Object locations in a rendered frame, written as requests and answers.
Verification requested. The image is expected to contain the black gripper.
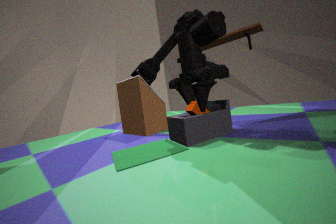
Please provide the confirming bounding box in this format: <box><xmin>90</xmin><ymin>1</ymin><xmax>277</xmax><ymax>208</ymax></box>
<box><xmin>169</xmin><ymin>49</ymin><xmax>229</xmax><ymax>112</ymax></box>

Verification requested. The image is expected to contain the orange l-shaped part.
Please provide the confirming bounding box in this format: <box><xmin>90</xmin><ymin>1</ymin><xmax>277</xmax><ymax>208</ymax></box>
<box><xmin>185</xmin><ymin>101</ymin><xmax>210</xmax><ymax>116</ymax></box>

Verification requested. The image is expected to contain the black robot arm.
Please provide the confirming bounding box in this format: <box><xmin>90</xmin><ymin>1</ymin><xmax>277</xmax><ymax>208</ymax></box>
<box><xmin>131</xmin><ymin>9</ymin><xmax>227</xmax><ymax>85</ymax></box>

